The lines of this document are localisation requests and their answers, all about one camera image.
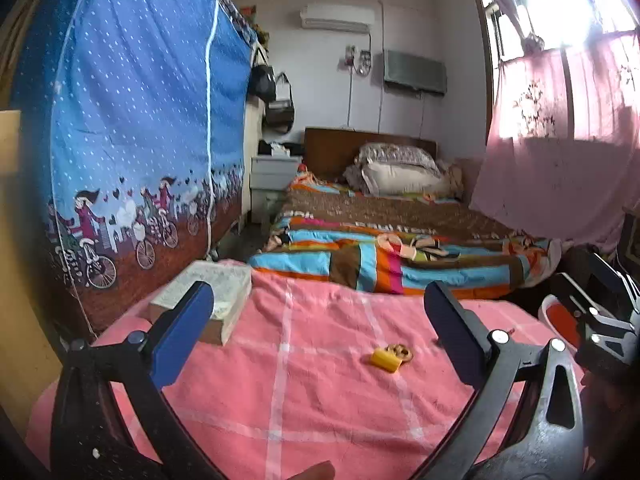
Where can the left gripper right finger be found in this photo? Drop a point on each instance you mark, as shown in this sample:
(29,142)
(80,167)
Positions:
(524,418)

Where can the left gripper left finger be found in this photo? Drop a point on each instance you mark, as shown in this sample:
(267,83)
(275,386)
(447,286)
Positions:
(111,419)

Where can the person's left hand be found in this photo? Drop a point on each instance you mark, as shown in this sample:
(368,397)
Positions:
(320,471)

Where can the red plastic basin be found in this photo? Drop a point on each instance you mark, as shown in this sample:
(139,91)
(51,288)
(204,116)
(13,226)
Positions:
(560,321)

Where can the light wooden cabinet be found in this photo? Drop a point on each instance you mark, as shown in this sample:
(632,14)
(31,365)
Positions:
(28,361)

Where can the pink window curtain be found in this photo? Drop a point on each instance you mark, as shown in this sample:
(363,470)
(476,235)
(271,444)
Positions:
(562,156)

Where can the yellow plastic cap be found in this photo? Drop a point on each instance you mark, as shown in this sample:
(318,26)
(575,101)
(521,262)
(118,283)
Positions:
(385,360)

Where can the wooden block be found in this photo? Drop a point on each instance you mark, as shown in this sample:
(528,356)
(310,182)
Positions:
(231,285)

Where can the pink checked table cloth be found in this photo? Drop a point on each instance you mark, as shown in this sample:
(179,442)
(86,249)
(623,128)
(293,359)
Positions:
(293,386)

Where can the beige pillow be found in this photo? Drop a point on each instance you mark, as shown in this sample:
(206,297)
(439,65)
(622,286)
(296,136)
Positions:
(384,169)

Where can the colourful striped bed blanket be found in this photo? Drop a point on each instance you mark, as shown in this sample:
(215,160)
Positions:
(396,245)

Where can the brown wooden headboard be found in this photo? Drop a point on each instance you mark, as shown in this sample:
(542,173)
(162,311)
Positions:
(328,152)

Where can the white bedside drawer cabinet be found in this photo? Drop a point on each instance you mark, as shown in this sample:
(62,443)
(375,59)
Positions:
(270,176)

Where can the blue fabric wardrobe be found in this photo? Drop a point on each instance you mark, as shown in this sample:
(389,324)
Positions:
(133,120)

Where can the grey hanging handbag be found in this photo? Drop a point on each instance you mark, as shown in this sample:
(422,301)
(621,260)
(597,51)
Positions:
(280,114)

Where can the black hanging bag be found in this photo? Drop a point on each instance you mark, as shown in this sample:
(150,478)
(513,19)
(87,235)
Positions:
(262,82)

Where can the white wall air conditioner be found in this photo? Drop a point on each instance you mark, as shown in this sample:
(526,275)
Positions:
(337,17)

